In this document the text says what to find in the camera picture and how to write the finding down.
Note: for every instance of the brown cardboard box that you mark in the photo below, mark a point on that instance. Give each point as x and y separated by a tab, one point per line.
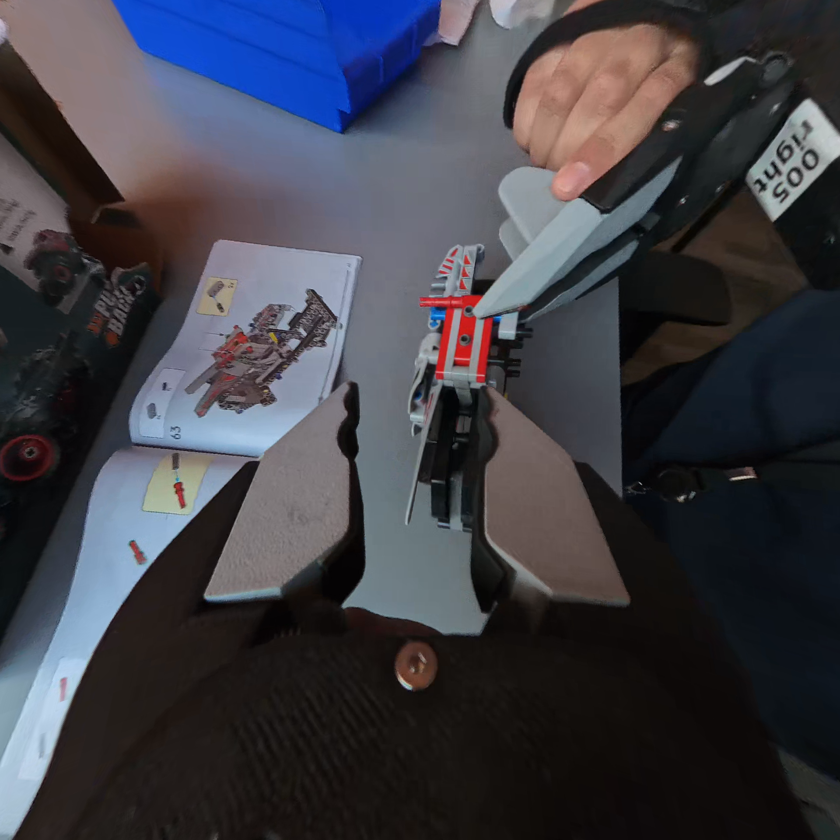
59	151

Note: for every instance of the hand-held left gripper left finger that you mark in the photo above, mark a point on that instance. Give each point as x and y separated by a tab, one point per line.
289	512

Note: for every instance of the person's right hand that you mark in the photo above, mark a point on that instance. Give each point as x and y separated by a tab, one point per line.
610	85

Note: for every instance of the grey fabric seat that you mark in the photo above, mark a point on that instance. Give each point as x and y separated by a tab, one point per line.
820	807

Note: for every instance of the person's legs in dark pants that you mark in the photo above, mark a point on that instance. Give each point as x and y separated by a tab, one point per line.
754	590

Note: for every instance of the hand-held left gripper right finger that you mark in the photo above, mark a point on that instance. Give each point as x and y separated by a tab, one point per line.
544	518

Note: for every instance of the blue plastic bin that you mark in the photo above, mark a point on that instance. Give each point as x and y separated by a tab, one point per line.
275	52

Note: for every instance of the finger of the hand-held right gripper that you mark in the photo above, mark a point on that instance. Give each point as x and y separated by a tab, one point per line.
577	249

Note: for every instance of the white plastic bag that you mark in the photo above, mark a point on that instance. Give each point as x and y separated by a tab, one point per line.
453	19
525	12

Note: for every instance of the red grey black lego model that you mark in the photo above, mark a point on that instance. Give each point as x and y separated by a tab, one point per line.
466	344

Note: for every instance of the red lego axle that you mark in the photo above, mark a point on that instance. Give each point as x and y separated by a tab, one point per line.
439	302

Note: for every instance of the lego instruction booklet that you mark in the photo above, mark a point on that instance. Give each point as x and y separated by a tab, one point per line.
275	275

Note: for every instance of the dark printed lego set box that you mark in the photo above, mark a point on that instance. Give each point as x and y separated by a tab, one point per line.
39	394

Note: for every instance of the black chair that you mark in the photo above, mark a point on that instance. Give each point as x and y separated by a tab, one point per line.
689	295

